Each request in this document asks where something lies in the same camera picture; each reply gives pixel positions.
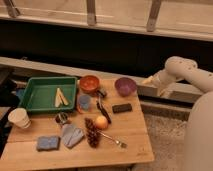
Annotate red yellow apple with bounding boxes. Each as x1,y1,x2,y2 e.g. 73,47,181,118
95,116,108,129

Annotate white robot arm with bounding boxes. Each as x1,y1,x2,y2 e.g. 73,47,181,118
142,56,213,94

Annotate purple bowl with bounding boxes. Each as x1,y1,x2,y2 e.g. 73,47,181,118
114,77,137,97

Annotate orange bowl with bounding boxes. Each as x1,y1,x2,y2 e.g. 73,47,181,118
79,75,100,93

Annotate black rectangular block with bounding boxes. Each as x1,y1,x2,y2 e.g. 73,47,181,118
112,103,132,113

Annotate silver fork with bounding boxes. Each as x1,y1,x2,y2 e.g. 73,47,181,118
99,131,127,148

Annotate blue cup on plate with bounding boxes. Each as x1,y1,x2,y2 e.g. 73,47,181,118
77,94,91,114

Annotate brown grape bunch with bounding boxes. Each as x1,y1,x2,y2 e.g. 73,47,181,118
85,118,100,148

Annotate yellow banana pieces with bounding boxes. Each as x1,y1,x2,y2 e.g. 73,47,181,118
55,88,69,107

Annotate grey folded cloth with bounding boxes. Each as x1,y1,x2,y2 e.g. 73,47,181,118
61,124,84,148

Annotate small metal can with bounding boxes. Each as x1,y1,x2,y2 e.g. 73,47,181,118
55,112,68,126

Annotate green plastic tray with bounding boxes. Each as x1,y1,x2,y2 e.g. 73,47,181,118
19,77,77,113

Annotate blue sponge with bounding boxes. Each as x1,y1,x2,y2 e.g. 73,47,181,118
36,136,60,151

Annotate white paper cup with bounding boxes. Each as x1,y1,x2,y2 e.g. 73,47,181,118
8,108,31,129

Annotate black handled tool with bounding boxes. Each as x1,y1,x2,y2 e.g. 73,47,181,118
96,88,111,123

